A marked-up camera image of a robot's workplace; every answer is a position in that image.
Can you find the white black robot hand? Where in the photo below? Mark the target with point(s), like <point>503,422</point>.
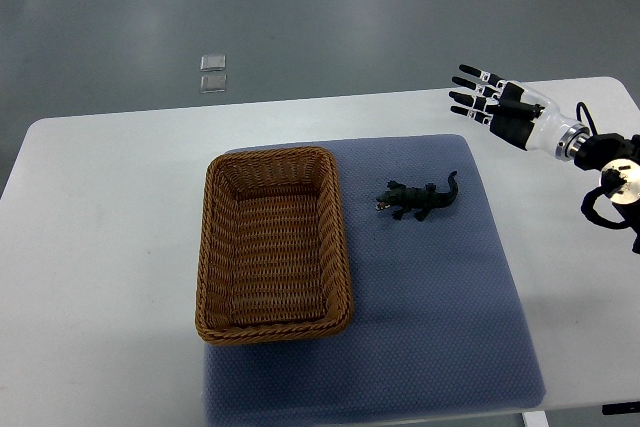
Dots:
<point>516,113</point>

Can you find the dark green toy crocodile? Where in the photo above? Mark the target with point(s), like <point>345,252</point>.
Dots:
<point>421,201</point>

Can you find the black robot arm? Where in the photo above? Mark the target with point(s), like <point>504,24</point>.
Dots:
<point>617,160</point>

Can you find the brown wicker basket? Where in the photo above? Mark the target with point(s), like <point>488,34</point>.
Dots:
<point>273,262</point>

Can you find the blue grey fabric mat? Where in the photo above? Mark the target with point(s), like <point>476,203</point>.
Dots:
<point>438,327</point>

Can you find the white table leg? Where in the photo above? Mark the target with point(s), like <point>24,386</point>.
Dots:
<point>535,419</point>

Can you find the upper metal floor plate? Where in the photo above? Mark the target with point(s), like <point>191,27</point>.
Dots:
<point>213,62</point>

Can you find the black table control panel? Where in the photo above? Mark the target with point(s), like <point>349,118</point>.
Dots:
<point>621,408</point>

